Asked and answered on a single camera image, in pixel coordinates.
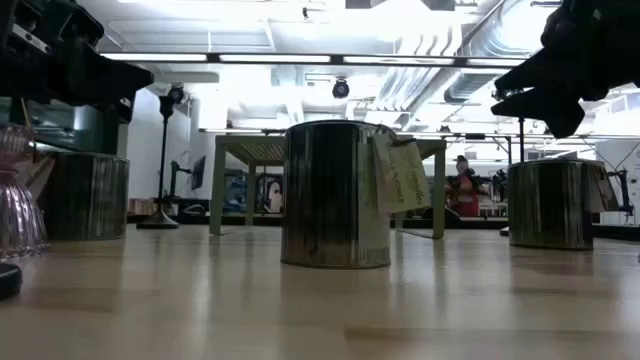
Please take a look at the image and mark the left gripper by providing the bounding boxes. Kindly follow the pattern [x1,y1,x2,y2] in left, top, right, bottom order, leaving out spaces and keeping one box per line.
[0,0,154,124]

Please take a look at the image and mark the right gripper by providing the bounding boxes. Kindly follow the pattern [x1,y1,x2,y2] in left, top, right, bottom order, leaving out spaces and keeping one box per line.
[490,0,640,140]

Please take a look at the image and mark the silver tin candle with tag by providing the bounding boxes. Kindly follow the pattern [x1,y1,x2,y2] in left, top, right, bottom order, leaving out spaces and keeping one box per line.
[507,158,621,250]
[280,119,432,270]
[27,151,130,242]

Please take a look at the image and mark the pink ribbed glass candle holder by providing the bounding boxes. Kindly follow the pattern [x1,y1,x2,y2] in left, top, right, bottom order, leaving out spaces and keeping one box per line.
[0,122,51,260]

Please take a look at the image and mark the black monitor on arm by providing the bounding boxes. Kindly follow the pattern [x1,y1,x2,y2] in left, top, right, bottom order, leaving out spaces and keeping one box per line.
[169,155,207,199]

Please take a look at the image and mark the overhead LED light bar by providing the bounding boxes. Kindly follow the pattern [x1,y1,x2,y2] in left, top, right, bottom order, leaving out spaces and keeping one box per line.
[97,51,529,69]

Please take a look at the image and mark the brown cardboard boxes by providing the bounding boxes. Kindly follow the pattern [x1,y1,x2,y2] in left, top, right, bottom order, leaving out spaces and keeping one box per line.
[127,198,159,216]

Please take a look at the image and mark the person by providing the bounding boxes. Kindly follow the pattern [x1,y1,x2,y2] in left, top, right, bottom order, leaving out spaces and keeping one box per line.
[446,154,489,219]

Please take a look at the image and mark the green perforated metal shelf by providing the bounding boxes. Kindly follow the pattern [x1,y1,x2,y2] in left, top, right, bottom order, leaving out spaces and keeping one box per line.
[209,134,447,240]

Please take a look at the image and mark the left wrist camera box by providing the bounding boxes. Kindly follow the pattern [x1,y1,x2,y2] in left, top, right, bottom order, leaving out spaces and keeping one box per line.
[59,2,105,49]

